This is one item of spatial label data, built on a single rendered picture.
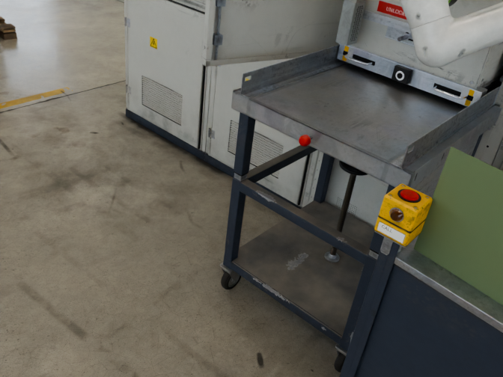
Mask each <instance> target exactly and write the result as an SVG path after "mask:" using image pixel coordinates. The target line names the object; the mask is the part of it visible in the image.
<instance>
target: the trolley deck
mask: <svg viewBox="0 0 503 377"><path fill-rule="evenodd" d="M240 91H241V88H238V89H236V90H233V95H232V103H231V108H232V109H234V110H236V111H239V112H241V113H243V114H245V115H247V116H249V117H251V118H253V119H255V120H257V121H259V122H261V123H264V124H266V125H267V126H270V127H272V128H273V129H276V130H278V131H279V132H282V133H284V134H285V135H289V136H290V137H292V138H295V139H296V140H299V138H300V136H302V135H308V136H312V137H313V138H312V139H311V143H310V144H309V146H310V147H313V148H315V149H317V150H319V151H321V152H323V153H325V154H327V155H329V156H331V157H333V158H335V159H337V160H340V161H342V162H344V163H346V164H348V165H350V166H352V167H354V168H356V169H358V170H360V171H362V172H365V173H366V174H369V175H371V176H372V177H375V178H377V179H378V180H381V181H383V182H384V183H387V184H389V185H391V186H394V187H395V188H396V187H397V186H398V185H400V184H402V183H403V184H404V185H406V186H409V187H410V188H413V187H415V186H416V185H417V184H419V183H420V182H421V181H422V180H423V179H425V178H426V177H428V176H429V175H430V174H431V173H433V172H434V171H435V170H436V169H437V168H439V167H440V166H441V165H443V164H444V163H445V161H446V159H447V157H448V153H449V151H450V149H451V147H454V148H456V149H458V150H462V149H463V148H464V147H466V146H467V145H468V144H470V143H471V142H473V141H474V140H475V139H476V138H477V137H479V136H480V135H481V134H483V133H484V132H486V131H487V130H488V129H489V128H490V127H491V126H493V125H494V124H495V123H496V121H497V119H498V117H499V114H500V111H501V109H502V108H499V107H496V106H493V107H492V108H490V109H488V110H487V111H485V112H484V113H483V114H482V115H480V116H479V117H477V118H476V119H474V120H473V121H472V122H470V123H469V124H467V125H466V126H464V127H463V128H462V129H460V130H459V131H457V132H456V133H454V134H453V135H452V136H451V137H449V138H447V139H446V140H445V141H443V142H442V143H441V144H439V145H438V146H436V147H434V148H433V149H432V150H431V151H429V152H428V153H426V154H425V155H423V156H422V157H421V158H420V159H418V160H416V161H415V162H413V163H412V164H411V165H409V166H408V167H407V168H405V169H403V170H401V169H399V168H397V167H395V166H393V165H390V164H389V162H391V161H392V160H394V159H396V158H397V157H398V156H400V155H402V154H403V153H405V152H406V148H407V145H408V144H410V143H412V142H413V141H415V140H416V139H418V138H420V137H421V136H422V135H424V134H426V133H427V132H429V131H430V130H431V129H433V128H435V127H436V126H438V125H439V124H441V123H443V122H444V121H446V120H447V119H448V118H450V117H452V116H454V115H455V114H456V113H458V112H459V111H461V110H463V109H464V108H466V107H467V106H465V105H461V104H459V103H457V102H453V101H451V100H449V99H445V98H443V97H440V96H437V95H435V94H431V93H429V92H426V91H423V90H421V89H418V88H415V87H413V86H410V85H405V84H403V83H401V82H397V81H395V80H393V79H390V78H388V77H386V76H382V75H380V74H378V73H374V72H372V71H370V70H366V69H364V68H361V67H358V66H356V65H353V64H345V65H343V66H340V67H337V68H335V69H332V70H328V71H326V72H324V73H320V74H317V75H315V76H312V77H309V78H306V79H303V80H301V81H298V82H294V83H292V84H290V85H286V86H284V87H281V88H278V89H275V90H273V91H269V92H267V93H264V94H261V95H258V96H255V97H252V98H250V99H248V98H246V97H244V96H241V95H240Z"/></svg>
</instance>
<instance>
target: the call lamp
mask: <svg viewBox="0 0 503 377"><path fill-rule="evenodd" d="M389 215H390V218H391V219H392V220H393V221H396V222H401V221H402V220H403V219H404V213H403V211H402V210H401V209H400V208H397V207H393V208H391V209H390V211H389Z"/></svg>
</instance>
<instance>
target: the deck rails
mask: <svg viewBox="0 0 503 377"><path fill-rule="evenodd" d="M339 46H340V45H337V46H333V47H329V48H327V49H322V50H320V51H317V52H312V53H310V54H307V55H303V56H300V57H297V58H293V59H290V60H287V61H282V62H280V63H277V64H273V65H270V66H268V67H263V68H260V69H257V70H253V71H250V72H247V73H243V77H242V84H241V91H240V95H241V96H244V97H246V98H248V99H250V98H252V97H255V96H258V95H261V94H264V93H267V92H269V91H273V90H275V89H278V88H281V87H284V86H286V85H290V84H292V83H294V82H298V81H301V80H303V79H306V78H309V77H312V76H315V75H317V74H320V73H324V72H326V71H328V70H332V69H335V68H337V67H340V66H343V65H345V64H349V63H347V62H345V61H342V60H339V59H337V56H338V50H339ZM248 76H251V78H250V79H249V80H247V81H245V77H248ZM499 88H500V86H498V87H497V88H495V89H494V90H492V91H490V92H489V93H488V94H486V95H484V96H483V97H481V98H480V99H478V100H477V101H475V102H474V103H472V104H471V105H469V106H467V107H466V108H464V109H463V110H461V111H459V112H458V113H456V114H455V115H454V116H452V117H450V118H448V119H447V120H446V121H444V122H443V123H441V124H439V125H438V126H436V127H435V128H433V129H431V130H430V131H429V132H427V133H426V134H424V135H422V136H421V137H420V138H418V139H416V140H415V141H413V142H412V143H410V144H408V145H407V148H406V152H405V153H403V154H402V155H400V156H398V157H397V158H396V159H394V160H392V161H391V162H389V164H390V165H393V166H395V167H397V168H399V169H401V170H403V169H405V168H407V167H408V166H409V165H411V164H412V163H413V162H415V161H416V160H418V159H420V158H421V157H422V156H423V155H425V154H426V153H428V152H429V151H431V150H432V149H433V148H434V147H436V146H438V145H439V144H441V143H442V142H443V141H445V140H446V139H447V138H449V137H451V136H452V135H453V134H454V133H456V132H457V131H459V130H460V129H462V128H463V127H464V126H466V125H467V124H469V123H470V122H472V121H473V120H474V119H476V118H477V117H479V116H480V115H482V114H483V113H484V112H485V111H487V110H488V109H490V108H492V107H493V106H494V105H493V103H494V100H495V98H496V95H497V93H498V91H499ZM411 147H412V148H411ZM410 148H411V149H410Z"/></svg>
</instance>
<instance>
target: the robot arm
mask: <svg viewBox="0 0 503 377"><path fill-rule="evenodd" d="M456 1H457V0H400V4H401V7H402V8H403V12H404V13H405V16H406V19H407V21H408V23H409V27H410V31H411V34H412V39H413V43H414V47H415V53H416V56H417V58H418V59H419V61H420V62H421V63H423V64H424V65H426V66H428V67H443V66H445V65H447V64H449V63H451V62H453V61H456V60H458V59H460V58H463V57H465V56H467V55H470V54H472V53H474V52H477V51H480V50H482V49H485V48H488V47H490V46H494V45H496V44H499V43H503V2H501V3H498V4H495V5H493V6H490V7H487V8H484V9H482V10H478V11H475V12H472V13H468V14H467V15H465V16H461V17H458V18H453V17H452V16H451V12H450V8H449V7H450V6H451V5H453V4H454V3H455V2H456Z"/></svg>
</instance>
